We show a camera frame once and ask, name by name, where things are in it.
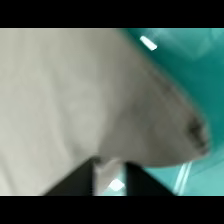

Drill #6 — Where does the white garment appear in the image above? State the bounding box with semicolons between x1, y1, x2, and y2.
0;28;212;197

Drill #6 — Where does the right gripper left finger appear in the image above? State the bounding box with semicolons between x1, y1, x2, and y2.
43;157;97;197

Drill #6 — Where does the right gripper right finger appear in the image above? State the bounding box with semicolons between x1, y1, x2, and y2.
124;161;178;197

